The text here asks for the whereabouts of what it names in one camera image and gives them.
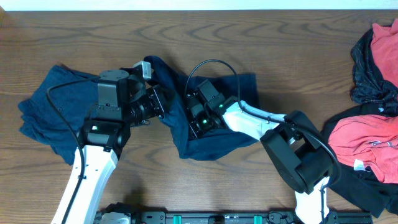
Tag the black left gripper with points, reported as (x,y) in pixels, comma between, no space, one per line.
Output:
(159,110)

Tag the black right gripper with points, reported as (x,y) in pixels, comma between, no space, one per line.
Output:
(196,132)

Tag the dark navy shorts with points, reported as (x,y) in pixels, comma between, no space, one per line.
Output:
(217,143)

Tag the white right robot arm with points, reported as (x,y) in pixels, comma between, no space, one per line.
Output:
(291,141)

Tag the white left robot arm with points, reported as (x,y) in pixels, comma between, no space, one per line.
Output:
(100,143)

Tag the folded blue shorts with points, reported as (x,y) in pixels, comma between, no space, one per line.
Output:
(62,100)

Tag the black patterned garment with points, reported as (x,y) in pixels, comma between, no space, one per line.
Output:
(369,84)

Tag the red t-shirt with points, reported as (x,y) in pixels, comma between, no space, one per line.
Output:
(370,141)

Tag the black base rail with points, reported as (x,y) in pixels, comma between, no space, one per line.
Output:
(120,213)

